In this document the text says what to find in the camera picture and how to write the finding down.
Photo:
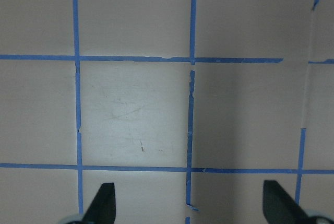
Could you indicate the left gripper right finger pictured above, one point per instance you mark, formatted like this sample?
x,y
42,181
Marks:
x,y
279,206

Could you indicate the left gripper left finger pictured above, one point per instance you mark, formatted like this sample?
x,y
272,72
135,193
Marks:
x,y
102,209

